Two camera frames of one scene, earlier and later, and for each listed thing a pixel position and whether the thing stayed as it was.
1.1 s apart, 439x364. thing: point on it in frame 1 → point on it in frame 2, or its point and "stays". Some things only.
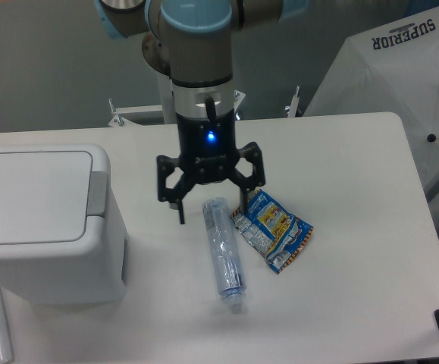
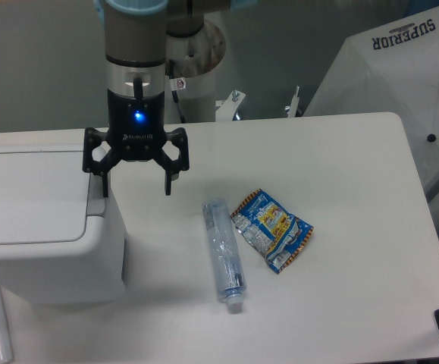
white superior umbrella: [410, 64] stays
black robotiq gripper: [208, 152] → [136, 130]
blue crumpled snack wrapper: [277, 233] stays
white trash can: [48, 224] stays
